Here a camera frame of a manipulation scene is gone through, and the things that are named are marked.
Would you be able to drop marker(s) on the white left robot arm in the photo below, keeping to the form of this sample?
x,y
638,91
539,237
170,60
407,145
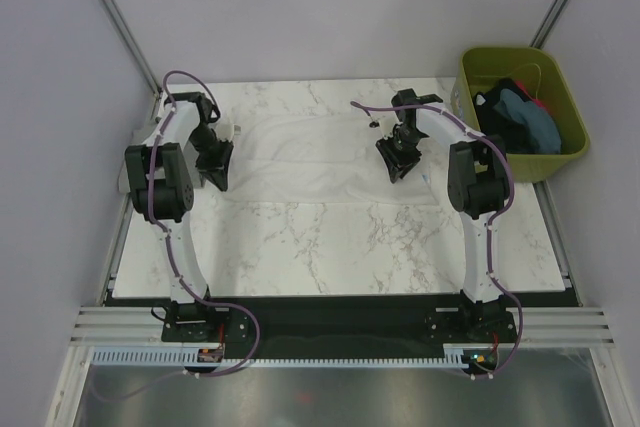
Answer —
x,y
158,169

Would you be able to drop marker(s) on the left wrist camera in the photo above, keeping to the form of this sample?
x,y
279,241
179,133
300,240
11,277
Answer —
x,y
229,131

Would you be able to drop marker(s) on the dark clothes pile in bin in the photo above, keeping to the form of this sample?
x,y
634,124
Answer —
x,y
524,123

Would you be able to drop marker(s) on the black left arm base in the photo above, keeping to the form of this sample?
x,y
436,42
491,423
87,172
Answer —
x,y
196,323

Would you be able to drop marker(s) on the aluminium front frame rail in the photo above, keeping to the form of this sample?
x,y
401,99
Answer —
x,y
568,327

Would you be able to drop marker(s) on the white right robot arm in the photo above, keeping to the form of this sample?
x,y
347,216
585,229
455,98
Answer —
x,y
479,181

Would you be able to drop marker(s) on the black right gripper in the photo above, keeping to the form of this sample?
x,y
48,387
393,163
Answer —
x,y
394,161

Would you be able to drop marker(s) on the olive green plastic bin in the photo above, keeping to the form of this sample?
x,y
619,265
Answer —
x,y
480,68

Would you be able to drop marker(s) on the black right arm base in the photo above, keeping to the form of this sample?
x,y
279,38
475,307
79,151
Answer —
x,y
472,321

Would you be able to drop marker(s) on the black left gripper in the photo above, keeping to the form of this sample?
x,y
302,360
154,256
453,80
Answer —
x,y
221,163

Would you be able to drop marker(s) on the white t-shirt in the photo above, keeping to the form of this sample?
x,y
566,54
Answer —
x,y
318,160

